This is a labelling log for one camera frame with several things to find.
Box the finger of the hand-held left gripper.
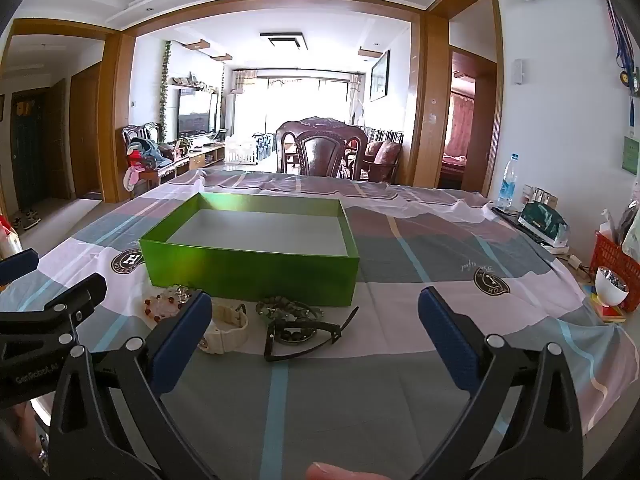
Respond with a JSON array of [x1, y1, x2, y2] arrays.
[[0, 274, 108, 358], [0, 249, 40, 286]]

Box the clear water bottle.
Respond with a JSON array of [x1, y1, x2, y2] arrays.
[[495, 152, 521, 211]]

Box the person's right hand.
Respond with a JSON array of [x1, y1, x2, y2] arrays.
[[305, 462, 373, 480]]

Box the person's left hand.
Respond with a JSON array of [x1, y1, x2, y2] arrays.
[[11, 402, 50, 478]]

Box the white baby fence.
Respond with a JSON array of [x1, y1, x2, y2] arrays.
[[224, 135, 276, 165]]

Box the white bowl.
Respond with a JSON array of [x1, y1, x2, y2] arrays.
[[595, 266, 630, 307]]

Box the red plastic basket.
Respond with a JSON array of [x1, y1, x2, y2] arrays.
[[590, 230, 640, 301]]

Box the set of small silver bottles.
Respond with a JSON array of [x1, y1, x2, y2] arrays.
[[522, 185, 558, 208]]

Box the green vine garland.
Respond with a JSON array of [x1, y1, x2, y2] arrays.
[[157, 40, 173, 141]]

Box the dark green shiny pouch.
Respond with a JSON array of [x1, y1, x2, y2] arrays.
[[517, 201, 572, 255]]

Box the black flat device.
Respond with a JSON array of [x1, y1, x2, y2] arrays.
[[491, 206, 523, 226]]

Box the framed wall picture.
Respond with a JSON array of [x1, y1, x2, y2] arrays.
[[369, 50, 391, 102]]

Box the wooden sofa with cushions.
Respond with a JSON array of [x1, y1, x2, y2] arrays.
[[360, 127, 405, 183]]

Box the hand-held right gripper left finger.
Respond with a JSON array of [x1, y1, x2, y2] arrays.
[[47, 290, 221, 480]]

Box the clear red beaded bracelet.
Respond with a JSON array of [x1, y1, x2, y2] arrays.
[[144, 284, 201, 323]]

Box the flat screen television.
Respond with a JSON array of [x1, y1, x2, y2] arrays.
[[177, 91, 220, 136]]

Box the green beaded bracelet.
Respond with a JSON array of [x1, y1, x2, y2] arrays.
[[255, 299, 327, 322]]

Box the wooden television cabinet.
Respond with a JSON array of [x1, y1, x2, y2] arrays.
[[175, 142, 226, 171]]

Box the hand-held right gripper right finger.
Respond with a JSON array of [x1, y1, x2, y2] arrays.
[[417, 286, 586, 480]]

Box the green cardboard box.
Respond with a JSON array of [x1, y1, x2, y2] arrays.
[[139, 191, 361, 309]]

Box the colourful toy block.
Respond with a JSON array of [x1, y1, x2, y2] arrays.
[[582, 285, 627, 323]]

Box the white power plug cable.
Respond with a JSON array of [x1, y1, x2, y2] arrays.
[[555, 252, 591, 281]]

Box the white wrist watch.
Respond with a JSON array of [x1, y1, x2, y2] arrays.
[[196, 302, 250, 354]]

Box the medals on blue ribbons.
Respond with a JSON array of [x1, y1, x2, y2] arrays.
[[602, 0, 640, 96]]

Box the black rectangular ceiling lamp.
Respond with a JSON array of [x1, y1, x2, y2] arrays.
[[260, 32, 307, 52]]

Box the dark carved wooden chair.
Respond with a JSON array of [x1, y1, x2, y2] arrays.
[[276, 116, 370, 180]]

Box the green wall card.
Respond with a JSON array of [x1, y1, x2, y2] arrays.
[[621, 135, 640, 176]]

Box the pile of clothes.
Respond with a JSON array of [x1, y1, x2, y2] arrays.
[[125, 135, 173, 191]]

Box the dark entrance door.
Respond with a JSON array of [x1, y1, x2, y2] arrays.
[[11, 91, 51, 211]]

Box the pair of shoes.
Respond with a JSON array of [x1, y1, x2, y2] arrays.
[[11, 208, 42, 231]]

